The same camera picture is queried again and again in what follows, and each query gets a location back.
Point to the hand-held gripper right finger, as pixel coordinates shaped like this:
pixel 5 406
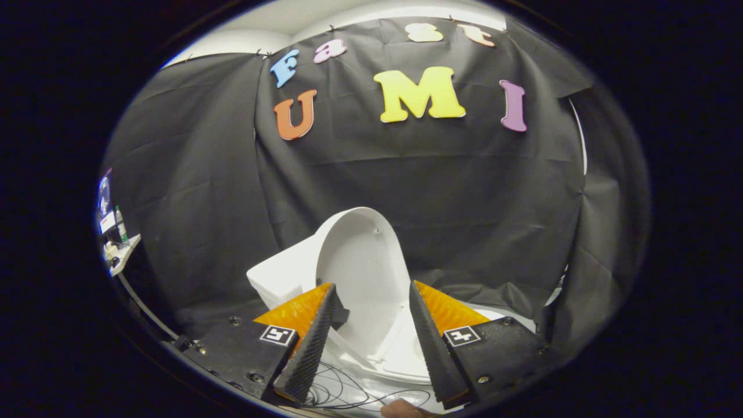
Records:
pixel 438 354

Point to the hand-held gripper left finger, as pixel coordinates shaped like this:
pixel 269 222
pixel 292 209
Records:
pixel 313 354

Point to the white toilet lid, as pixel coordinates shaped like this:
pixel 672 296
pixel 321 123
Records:
pixel 365 267

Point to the white toilet seat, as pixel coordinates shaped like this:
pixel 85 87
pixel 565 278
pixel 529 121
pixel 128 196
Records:
pixel 400 357

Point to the white toilet tank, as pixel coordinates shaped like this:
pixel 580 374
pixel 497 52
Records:
pixel 284 278

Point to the black backdrop cloth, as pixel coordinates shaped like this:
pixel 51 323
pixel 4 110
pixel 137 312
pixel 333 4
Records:
pixel 406 191

